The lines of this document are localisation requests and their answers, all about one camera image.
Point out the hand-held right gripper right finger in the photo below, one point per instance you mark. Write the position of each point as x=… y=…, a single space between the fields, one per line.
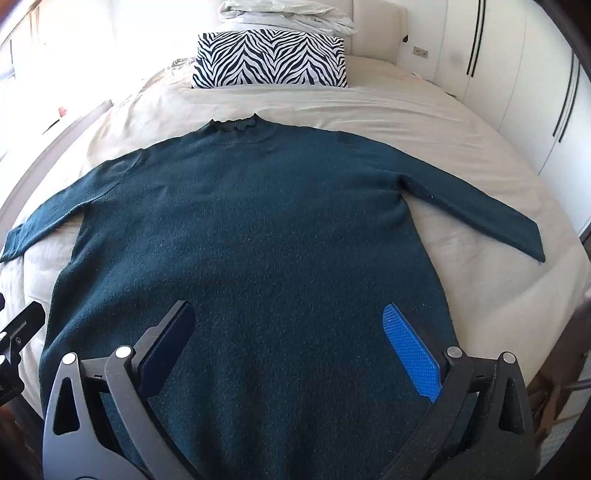
x=411 y=355

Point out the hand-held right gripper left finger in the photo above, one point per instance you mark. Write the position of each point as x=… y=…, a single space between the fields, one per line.
x=171 y=344

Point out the dark green towel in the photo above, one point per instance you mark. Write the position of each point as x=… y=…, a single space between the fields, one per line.
x=277 y=230

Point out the bed with beige bedspread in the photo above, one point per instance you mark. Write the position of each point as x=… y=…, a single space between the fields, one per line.
x=332 y=108

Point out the white wardrobe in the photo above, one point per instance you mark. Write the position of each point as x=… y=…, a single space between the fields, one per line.
x=512 y=92

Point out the zebra print pillow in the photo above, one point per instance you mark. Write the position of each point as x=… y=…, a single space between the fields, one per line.
x=270 y=60

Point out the beige padded headboard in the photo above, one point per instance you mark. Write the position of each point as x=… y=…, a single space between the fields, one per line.
x=378 y=27

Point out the wall socket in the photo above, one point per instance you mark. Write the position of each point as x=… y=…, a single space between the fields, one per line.
x=420 y=51

